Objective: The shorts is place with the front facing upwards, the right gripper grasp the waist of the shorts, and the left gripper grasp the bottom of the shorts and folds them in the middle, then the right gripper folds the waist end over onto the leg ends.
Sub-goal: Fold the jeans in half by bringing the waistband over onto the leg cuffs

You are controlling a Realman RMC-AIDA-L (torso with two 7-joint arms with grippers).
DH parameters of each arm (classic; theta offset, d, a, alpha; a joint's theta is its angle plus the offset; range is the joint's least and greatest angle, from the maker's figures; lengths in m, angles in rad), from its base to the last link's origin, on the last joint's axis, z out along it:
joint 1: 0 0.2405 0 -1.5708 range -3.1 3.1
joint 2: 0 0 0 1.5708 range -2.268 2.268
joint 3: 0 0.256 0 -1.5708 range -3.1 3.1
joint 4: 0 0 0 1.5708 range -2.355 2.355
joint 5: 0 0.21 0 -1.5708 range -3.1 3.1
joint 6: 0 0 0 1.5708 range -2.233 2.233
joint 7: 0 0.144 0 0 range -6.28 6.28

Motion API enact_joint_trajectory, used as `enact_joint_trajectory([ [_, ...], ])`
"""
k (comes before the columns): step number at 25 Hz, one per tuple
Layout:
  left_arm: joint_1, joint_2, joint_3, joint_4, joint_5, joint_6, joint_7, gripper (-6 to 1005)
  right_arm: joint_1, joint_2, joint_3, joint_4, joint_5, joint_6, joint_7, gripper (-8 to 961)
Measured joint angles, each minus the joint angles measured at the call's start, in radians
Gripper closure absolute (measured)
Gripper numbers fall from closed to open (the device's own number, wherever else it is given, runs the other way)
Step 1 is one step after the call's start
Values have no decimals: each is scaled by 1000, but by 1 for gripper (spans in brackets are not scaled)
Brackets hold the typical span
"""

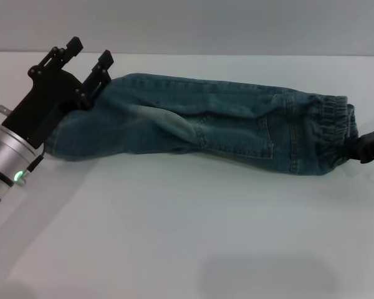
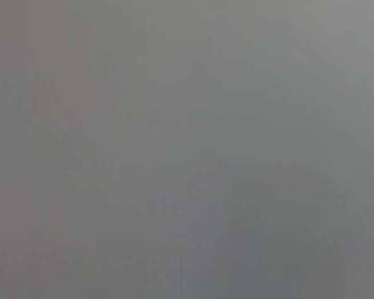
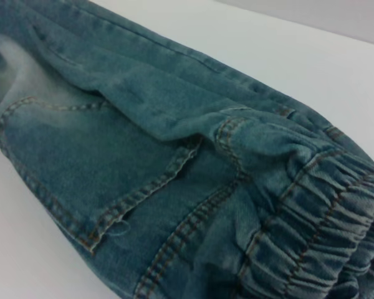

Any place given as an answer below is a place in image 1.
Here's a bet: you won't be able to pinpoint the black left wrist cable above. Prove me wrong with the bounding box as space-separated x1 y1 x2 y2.
26 148 46 174

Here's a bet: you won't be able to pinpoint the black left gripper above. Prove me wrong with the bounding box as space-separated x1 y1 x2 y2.
1 36 115 149

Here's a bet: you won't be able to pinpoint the blue denim shorts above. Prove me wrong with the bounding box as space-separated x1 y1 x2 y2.
45 73 364 177

